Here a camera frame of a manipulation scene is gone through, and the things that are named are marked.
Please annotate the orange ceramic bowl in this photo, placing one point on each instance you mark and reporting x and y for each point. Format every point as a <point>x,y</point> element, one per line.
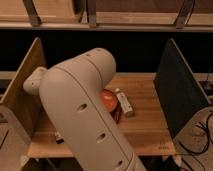
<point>109,99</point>

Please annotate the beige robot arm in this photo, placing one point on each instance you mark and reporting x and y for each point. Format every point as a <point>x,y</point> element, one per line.
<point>70,93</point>

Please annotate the white plastic bottle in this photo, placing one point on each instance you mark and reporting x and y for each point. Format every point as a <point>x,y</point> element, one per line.
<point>125,104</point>

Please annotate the small dark object on table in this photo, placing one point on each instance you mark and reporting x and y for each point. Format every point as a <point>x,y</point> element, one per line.
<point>59,139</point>

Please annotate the wooden shelf with brackets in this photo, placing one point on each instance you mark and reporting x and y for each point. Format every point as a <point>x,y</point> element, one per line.
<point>108,15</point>

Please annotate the right dark side panel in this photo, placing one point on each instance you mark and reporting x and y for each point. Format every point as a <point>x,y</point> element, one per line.
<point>179,92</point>

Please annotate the left wooden side panel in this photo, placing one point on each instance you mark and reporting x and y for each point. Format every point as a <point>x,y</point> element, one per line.
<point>19,108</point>

